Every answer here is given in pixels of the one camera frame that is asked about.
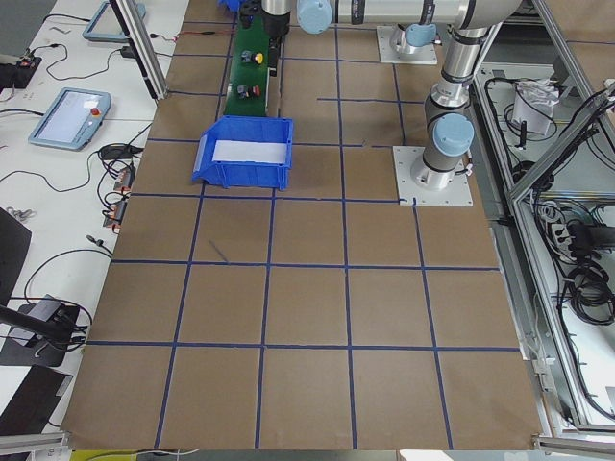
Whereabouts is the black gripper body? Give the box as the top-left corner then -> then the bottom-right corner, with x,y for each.
261,0 -> 291,38

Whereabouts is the yellow push button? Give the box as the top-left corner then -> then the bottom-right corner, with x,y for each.
240,50 -> 264,65

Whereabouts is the red push button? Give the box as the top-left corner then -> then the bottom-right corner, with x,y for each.
236,85 -> 261,99

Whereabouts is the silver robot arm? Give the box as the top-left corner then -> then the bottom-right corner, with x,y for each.
256,0 -> 520,191
389,23 -> 437,55

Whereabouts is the far blue plastic bin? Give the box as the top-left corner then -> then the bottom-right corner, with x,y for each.
217,0 -> 243,12

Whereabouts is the blue plastic bin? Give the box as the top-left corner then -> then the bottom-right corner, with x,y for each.
191,115 -> 294,190
217,0 -> 243,12

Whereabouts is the green conveyor belt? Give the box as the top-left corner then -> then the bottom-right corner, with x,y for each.
224,16 -> 269,116

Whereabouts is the near blue plastic bin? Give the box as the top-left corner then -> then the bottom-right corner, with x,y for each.
191,115 -> 294,190

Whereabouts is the white foam pad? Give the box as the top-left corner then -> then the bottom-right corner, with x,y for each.
212,140 -> 287,164

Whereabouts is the black power adapter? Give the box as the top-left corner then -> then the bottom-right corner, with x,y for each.
119,46 -> 135,59

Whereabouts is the far teach pendant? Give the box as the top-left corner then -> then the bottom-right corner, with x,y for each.
82,1 -> 128,44

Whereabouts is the teach pendant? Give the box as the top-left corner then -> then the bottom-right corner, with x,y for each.
82,1 -> 128,44
28,87 -> 111,151

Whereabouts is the near teach pendant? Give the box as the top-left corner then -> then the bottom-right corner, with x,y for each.
28,87 -> 111,151

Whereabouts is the black monitor stand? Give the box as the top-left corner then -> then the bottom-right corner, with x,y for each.
1,297 -> 79,367

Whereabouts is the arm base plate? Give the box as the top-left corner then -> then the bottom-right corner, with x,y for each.
393,146 -> 473,207
377,24 -> 437,65

